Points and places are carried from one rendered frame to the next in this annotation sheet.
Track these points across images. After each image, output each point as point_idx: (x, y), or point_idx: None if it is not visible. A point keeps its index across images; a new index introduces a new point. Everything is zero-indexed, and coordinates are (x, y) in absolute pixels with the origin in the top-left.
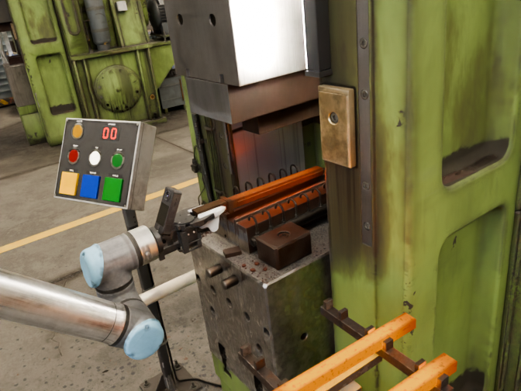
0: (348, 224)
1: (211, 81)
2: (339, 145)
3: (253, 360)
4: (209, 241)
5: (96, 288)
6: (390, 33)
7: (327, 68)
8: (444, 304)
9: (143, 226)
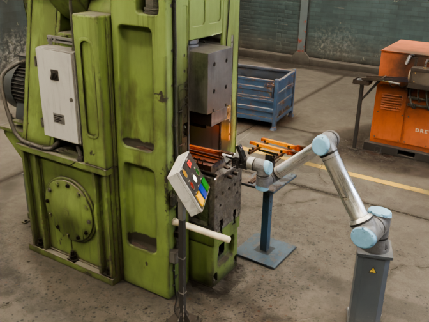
0: (225, 138)
1: (221, 108)
2: (228, 112)
3: (278, 153)
4: (220, 173)
5: (269, 175)
6: (234, 78)
7: None
8: None
9: (250, 156)
